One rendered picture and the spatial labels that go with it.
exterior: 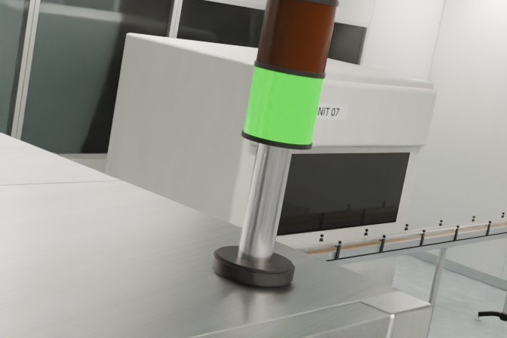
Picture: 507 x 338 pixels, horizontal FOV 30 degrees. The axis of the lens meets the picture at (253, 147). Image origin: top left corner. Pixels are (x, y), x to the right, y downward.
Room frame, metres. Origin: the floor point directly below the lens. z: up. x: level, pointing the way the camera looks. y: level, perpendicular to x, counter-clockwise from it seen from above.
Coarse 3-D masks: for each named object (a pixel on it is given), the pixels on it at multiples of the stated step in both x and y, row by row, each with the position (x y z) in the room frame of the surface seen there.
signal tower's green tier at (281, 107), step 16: (256, 80) 0.65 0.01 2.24; (272, 80) 0.64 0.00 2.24; (288, 80) 0.64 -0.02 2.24; (304, 80) 0.64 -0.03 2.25; (320, 80) 0.65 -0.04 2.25; (256, 96) 0.65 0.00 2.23; (272, 96) 0.64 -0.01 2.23; (288, 96) 0.64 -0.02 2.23; (304, 96) 0.64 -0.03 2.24; (256, 112) 0.65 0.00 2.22; (272, 112) 0.64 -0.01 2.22; (288, 112) 0.64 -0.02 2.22; (304, 112) 0.64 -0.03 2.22; (256, 128) 0.64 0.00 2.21; (272, 128) 0.64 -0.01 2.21; (288, 128) 0.64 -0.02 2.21; (304, 128) 0.64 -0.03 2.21
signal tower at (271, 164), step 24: (312, 0) 0.64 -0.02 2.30; (288, 72) 0.64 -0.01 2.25; (312, 72) 0.64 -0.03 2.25; (264, 144) 0.65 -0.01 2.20; (288, 144) 0.64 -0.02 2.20; (264, 168) 0.65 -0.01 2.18; (288, 168) 0.66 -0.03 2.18; (264, 192) 0.65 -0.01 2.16; (264, 216) 0.65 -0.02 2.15; (264, 240) 0.65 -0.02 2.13; (216, 264) 0.65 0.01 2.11; (240, 264) 0.64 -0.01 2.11; (264, 264) 0.65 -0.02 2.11; (288, 264) 0.66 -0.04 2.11
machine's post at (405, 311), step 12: (360, 300) 0.65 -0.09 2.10; (372, 300) 0.65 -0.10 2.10; (384, 300) 0.66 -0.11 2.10; (396, 300) 0.66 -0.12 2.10; (408, 300) 0.67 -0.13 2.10; (420, 300) 0.67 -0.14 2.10; (384, 312) 0.63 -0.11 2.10; (396, 312) 0.63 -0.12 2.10; (408, 312) 0.64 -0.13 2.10; (420, 312) 0.66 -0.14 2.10; (396, 324) 0.63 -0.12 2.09; (408, 324) 0.64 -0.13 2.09; (420, 324) 0.66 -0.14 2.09; (396, 336) 0.63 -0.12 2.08; (408, 336) 0.65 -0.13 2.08; (420, 336) 0.66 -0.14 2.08
